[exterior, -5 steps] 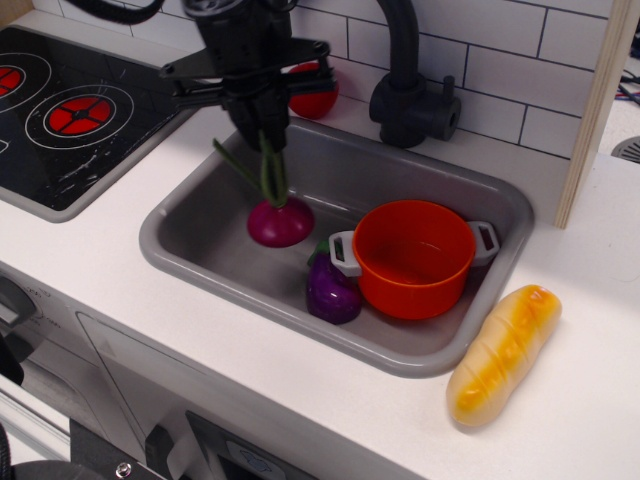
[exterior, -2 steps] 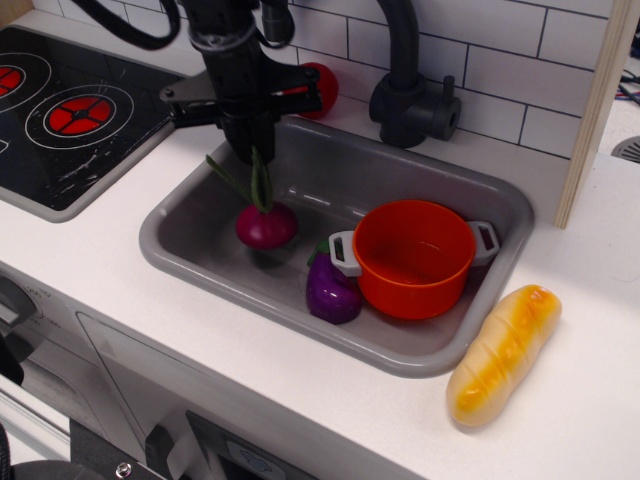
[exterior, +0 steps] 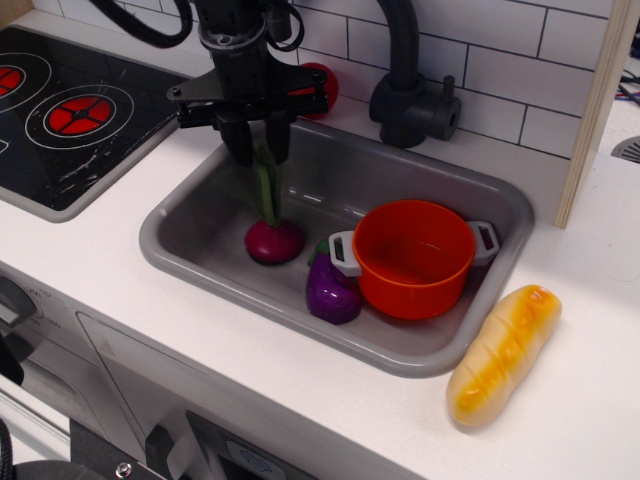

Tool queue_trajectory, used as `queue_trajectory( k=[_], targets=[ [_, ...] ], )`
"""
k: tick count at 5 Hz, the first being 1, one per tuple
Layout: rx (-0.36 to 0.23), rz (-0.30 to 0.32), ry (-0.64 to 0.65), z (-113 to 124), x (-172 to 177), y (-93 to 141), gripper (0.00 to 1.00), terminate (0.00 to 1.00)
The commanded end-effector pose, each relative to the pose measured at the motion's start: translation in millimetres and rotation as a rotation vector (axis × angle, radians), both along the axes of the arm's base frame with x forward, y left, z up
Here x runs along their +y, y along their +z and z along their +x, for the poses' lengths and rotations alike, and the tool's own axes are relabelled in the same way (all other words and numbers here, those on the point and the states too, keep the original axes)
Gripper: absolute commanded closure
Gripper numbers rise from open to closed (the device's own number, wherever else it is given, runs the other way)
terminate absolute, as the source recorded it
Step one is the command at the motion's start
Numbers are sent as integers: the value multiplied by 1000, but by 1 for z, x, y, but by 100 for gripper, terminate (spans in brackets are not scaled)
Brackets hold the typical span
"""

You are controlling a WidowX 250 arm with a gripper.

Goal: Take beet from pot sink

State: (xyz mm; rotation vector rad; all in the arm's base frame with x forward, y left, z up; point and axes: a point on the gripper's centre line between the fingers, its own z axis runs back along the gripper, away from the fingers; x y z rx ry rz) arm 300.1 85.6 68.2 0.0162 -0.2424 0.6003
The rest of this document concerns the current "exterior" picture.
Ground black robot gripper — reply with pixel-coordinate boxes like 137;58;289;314
167;19;329;167

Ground purple toy beet green stems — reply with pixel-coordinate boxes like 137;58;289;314
243;142;306;265

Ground black robot base with screw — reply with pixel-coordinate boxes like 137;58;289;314
11;420;164;480

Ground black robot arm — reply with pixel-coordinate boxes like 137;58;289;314
167;1;329;167

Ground grey plastic sink basin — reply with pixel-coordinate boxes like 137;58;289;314
139;120;534;378

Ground red toy tomato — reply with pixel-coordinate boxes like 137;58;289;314
291;62;339;120

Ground dark grey toy faucet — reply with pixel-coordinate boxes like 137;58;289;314
369;1;461;148

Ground black toy stovetop red burners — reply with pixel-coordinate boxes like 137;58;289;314
1;26;183;223

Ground purple toy eggplant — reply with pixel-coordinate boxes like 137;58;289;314
305;239;362;325

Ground white toy oven front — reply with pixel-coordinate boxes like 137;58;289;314
1;270;309;479

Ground toy bread loaf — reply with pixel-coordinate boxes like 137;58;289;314
446;285;562;427

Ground light wooden side panel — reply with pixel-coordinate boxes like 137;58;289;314
554;0;639;229

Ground round metal vent grille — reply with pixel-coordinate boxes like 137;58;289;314
611;136;640;164

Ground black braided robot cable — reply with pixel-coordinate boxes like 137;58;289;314
89;0;194;50

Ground orange toy pot grey handles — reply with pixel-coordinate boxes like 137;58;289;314
328;200;500;320

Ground black braided cable lower left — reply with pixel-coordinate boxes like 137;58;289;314
0;418;13;480

